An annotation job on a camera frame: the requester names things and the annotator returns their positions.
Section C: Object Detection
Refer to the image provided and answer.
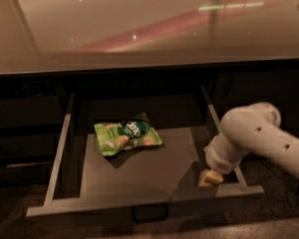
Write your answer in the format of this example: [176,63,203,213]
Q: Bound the dark drawer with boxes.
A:
[26,87,264,227]
[0,161,53,187]
[0,133,59,159]
[0,97,63,128]

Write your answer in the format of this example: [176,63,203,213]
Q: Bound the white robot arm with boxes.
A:
[204,103,299,180]

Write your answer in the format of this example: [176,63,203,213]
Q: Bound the green snack bag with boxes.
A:
[94,113,162,157]

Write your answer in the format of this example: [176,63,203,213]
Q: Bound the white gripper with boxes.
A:
[198,132,248,187]

